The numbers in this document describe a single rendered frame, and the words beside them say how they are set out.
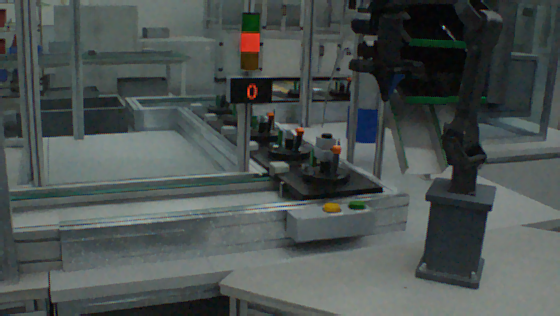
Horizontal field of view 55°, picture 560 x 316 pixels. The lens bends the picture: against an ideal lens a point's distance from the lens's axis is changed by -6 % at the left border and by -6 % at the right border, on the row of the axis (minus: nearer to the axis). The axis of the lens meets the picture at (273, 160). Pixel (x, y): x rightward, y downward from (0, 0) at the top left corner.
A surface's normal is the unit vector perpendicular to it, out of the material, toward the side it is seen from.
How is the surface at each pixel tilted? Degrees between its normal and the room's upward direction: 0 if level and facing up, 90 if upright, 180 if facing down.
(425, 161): 45
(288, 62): 90
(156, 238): 90
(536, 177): 90
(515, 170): 90
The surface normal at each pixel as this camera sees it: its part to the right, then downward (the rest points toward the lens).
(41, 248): 0.37, 0.26
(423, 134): 0.17, -0.49
